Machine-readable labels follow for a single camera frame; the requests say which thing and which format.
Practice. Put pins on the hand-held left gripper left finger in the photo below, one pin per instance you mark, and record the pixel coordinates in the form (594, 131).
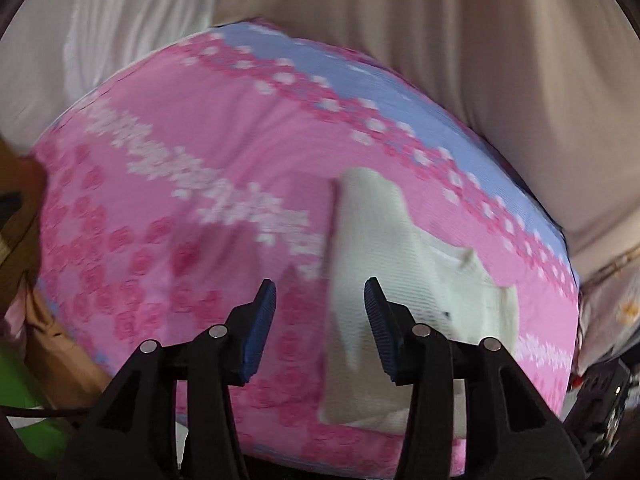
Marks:
(257, 331)

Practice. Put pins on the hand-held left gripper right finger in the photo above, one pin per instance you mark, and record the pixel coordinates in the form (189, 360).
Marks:
(382, 331)

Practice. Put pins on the white red black knit sweater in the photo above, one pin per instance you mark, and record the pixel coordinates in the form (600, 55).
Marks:
(370, 240)

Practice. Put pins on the white floral blanket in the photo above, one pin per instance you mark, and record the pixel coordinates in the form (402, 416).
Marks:
(615, 305)

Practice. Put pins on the pink floral bed sheet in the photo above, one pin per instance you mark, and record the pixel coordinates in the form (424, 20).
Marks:
(200, 130)

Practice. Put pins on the green object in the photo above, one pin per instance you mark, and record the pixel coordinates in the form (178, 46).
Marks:
(25, 400)

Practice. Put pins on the beige draped cloth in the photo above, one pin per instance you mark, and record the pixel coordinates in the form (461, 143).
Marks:
(450, 60)

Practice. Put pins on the white curtain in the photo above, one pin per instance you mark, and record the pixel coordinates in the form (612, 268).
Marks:
(100, 35)

